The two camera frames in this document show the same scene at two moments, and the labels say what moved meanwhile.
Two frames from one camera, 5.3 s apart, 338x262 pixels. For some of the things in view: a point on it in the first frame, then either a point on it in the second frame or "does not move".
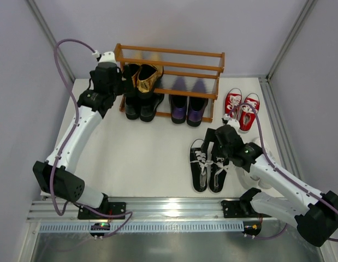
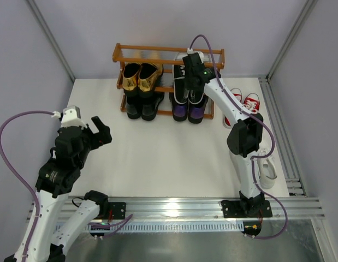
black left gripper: [125, 82] to [92, 135]
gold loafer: [134, 69] does not move
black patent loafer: [132, 106] does not move
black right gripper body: [211, 139] to [190, 82]
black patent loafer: [149, 102] does not move
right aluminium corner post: [309, 5] does not move
